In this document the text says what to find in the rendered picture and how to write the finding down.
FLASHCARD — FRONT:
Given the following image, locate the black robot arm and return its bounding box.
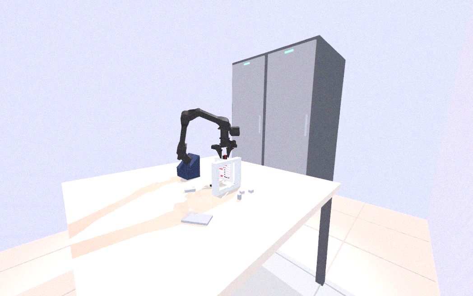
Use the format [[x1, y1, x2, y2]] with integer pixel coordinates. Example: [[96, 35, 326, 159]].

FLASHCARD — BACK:
[[176, 108, 240, 165]]

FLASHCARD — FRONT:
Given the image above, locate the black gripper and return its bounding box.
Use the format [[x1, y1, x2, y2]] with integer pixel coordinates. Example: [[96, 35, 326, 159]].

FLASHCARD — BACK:
[[211, 136, 237, 158]]

